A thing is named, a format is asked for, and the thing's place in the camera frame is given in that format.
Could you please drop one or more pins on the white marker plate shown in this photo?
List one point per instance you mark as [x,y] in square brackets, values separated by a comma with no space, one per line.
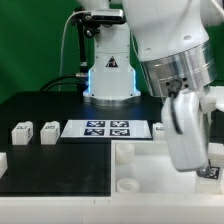
[106,129]

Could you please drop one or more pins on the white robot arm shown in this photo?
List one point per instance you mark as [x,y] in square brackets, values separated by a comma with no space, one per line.
[175,54]

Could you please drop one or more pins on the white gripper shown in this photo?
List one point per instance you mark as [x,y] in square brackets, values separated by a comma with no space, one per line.
[188,150]

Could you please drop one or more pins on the white front and right fence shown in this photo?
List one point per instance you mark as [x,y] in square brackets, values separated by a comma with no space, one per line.
[114,209]

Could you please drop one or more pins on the black camera on pole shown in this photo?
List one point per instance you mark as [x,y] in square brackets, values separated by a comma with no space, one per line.
[88,23]

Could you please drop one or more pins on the white square tabletop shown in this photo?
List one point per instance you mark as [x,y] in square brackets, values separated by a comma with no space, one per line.
[145,167]

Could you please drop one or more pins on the white left obstacle block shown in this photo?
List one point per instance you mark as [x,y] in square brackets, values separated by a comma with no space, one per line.
[3,164]

